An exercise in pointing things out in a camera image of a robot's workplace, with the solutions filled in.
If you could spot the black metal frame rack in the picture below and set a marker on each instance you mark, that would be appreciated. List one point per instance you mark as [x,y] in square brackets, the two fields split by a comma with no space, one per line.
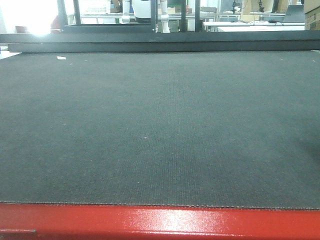
[105,17]

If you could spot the small white paper scrap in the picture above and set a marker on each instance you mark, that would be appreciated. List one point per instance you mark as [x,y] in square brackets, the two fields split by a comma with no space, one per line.
[61,58]

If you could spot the cardboard box at right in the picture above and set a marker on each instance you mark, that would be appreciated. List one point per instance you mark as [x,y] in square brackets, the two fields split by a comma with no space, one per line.
[312,15]

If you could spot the black flat board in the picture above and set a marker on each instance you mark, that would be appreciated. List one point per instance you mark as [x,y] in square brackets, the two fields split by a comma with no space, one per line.
[302,40]

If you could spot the white background table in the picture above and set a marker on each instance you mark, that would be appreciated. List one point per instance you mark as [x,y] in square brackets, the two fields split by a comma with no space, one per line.
[254,26]

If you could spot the dark grey fabric mat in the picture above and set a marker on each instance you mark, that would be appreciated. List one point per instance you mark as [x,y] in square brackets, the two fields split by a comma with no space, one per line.
[200,129]

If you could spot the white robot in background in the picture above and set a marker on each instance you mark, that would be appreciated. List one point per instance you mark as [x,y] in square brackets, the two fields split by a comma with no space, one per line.
[142,12]

